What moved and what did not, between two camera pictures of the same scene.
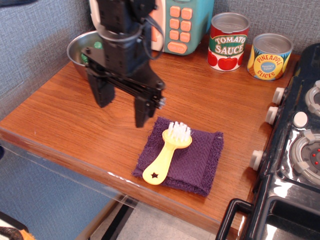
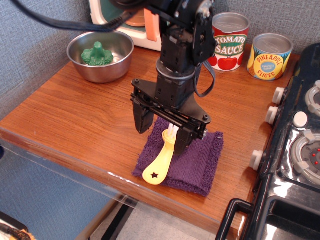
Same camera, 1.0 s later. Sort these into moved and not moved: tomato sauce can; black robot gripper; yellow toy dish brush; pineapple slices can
Moved: black robot gripper
Not moved: yellow toy dish brush; tomato sauce can; pineapple slices can
